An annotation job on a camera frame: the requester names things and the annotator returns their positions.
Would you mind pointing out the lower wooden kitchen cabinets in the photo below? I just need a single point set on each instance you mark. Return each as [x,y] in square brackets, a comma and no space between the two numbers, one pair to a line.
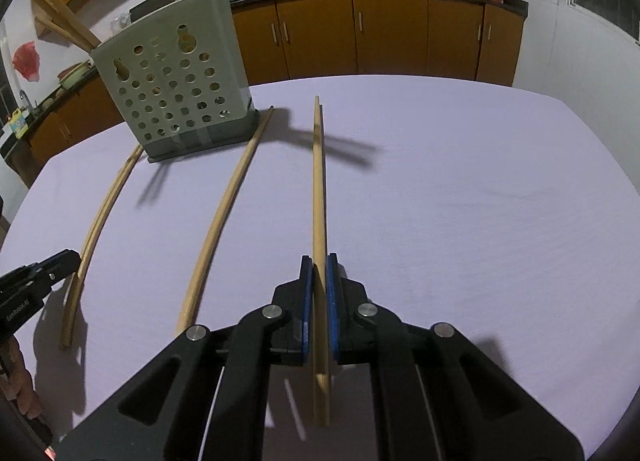
[281,40]

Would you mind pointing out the red plastic bag on wall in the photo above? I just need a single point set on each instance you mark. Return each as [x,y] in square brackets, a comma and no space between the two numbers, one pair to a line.
[26,61]

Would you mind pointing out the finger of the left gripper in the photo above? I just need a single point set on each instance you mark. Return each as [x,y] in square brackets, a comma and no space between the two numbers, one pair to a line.
[37,279]

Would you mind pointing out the wooden chopstick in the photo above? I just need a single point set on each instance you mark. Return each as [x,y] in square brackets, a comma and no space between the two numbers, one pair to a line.
[194,293]
[77,282]
[320,334]

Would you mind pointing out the green bowl on counter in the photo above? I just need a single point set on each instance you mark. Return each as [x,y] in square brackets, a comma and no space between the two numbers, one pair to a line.
[73,75]

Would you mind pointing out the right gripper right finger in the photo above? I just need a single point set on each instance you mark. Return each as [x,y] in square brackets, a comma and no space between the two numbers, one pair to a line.
[361,331]

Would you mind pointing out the chopstick leaning left in holder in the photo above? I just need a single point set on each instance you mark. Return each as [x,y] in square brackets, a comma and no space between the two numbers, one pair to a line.
[61,20]

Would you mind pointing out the person's left hand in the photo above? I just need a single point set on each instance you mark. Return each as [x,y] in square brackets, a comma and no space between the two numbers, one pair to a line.
[18,386]

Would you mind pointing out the grey perforated utensil holder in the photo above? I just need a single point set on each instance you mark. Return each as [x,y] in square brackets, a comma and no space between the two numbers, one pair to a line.
[178,80]

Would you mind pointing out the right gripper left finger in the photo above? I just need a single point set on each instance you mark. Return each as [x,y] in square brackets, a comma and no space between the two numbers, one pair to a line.
[276,334]

